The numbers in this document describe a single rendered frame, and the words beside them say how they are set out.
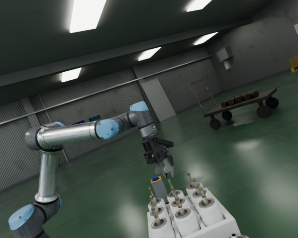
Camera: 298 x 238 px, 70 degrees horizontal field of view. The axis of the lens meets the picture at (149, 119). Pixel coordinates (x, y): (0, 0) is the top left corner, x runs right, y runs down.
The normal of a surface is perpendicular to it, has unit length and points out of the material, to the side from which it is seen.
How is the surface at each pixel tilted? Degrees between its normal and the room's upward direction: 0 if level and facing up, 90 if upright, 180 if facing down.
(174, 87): 90
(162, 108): 80
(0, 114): 90
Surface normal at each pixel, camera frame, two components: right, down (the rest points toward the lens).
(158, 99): 0.34, -0.29
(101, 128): -0.25, 0.14
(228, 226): 0.04, 0.03
